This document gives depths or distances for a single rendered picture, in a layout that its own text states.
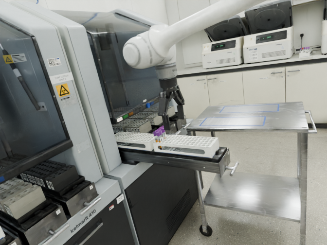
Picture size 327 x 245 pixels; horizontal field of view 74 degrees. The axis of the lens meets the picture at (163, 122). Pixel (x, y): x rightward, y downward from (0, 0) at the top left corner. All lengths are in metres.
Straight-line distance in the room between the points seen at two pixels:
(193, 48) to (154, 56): 3.37
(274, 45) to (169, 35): 2.47
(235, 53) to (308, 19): 1.05
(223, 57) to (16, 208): 2.90
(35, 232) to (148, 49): 0.71
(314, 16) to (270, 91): 1.13
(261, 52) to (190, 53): 1.42
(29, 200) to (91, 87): 0.51
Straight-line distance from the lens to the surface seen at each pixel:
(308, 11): 3.73
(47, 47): 0.99
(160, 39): 0.75
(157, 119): 1.43
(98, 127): 1.09
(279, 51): 3.14
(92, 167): 1.09
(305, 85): 3.17
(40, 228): 0.92
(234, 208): 1.51
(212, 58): 3.32
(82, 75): 1.05
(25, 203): 0.95
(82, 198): 0.98
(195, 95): 3.52
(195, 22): 0.75
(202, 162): 0.94
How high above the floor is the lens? 1.27
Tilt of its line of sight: 18 degrees down
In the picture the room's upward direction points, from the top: 11 degrees counter-clockwise
